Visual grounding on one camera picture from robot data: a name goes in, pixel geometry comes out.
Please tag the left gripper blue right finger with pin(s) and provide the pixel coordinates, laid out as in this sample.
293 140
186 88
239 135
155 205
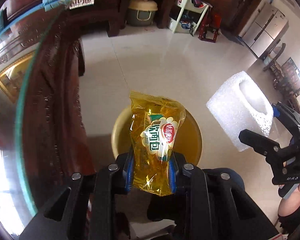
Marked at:
172 171

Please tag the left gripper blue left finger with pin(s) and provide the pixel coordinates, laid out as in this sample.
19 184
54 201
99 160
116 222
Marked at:
128 170

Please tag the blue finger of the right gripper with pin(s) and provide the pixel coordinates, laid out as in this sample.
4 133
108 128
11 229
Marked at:
276 111

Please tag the white foam block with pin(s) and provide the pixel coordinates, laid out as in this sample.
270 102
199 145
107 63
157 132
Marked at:
240 104

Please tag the yellow bread wrapper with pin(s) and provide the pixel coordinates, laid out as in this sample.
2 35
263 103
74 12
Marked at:
150 176

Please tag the yellow plastic trash bucket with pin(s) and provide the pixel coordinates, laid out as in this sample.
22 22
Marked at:
155 136

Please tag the person's right hand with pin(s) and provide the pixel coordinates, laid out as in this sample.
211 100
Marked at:
289 205

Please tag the wooden dining chair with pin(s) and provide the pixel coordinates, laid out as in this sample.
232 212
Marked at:
272 57

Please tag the dark wooden coffee table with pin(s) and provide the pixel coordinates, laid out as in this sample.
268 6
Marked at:
47 139

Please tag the silver refrigerator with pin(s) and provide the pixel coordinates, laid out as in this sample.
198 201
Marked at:
266 31

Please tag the red small stool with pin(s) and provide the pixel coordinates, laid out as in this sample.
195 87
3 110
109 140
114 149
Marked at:
210 23

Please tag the white small shelf rack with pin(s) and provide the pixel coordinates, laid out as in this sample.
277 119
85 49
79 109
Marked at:
185 18

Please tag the dark carved wooden sofa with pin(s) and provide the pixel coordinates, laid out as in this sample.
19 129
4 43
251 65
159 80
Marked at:
47 2

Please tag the blue sofa seat mat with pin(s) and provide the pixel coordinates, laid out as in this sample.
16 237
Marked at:
71 4

